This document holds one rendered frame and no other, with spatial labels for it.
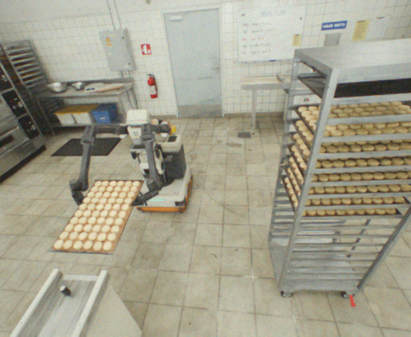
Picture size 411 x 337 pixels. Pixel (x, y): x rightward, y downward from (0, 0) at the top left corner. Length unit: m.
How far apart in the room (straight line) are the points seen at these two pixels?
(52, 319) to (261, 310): 1.47
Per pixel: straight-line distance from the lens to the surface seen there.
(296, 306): 2.26
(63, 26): 5.72
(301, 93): 1.48
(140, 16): 4.98
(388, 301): 2.56
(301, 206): 1.36
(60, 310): 1.53
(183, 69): 4.92
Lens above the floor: 2.04
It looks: 35 degrees down
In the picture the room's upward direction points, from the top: 6 degrees counter-clockwise
